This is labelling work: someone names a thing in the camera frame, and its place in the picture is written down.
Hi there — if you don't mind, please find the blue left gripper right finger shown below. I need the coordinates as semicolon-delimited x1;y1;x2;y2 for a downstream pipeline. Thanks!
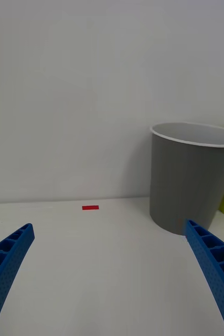
183;218;224;336

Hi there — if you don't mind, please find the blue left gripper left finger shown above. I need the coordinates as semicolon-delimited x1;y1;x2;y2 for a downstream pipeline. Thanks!
0;223;36;336

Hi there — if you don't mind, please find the grey plastic waste bin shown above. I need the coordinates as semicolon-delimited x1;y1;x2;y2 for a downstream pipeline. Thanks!
149;121;224;236

